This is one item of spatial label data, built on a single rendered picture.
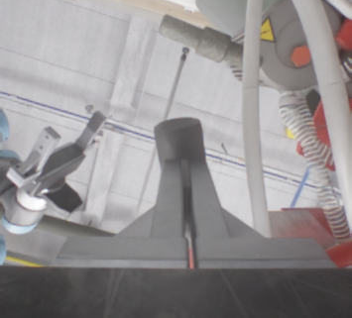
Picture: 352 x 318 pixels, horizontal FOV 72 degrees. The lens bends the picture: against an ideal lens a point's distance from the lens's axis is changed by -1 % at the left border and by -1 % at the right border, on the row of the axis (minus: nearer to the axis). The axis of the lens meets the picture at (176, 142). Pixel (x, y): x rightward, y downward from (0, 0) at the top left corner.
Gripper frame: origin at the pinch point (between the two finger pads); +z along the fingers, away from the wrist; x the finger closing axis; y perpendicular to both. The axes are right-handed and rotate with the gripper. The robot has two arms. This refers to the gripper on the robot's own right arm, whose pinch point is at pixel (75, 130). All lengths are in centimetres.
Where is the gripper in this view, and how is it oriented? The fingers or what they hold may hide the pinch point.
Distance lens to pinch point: 48.3
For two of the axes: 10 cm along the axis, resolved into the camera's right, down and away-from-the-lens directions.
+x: 2.9, -3.0, 9.1
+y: -7.4, -6.7, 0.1
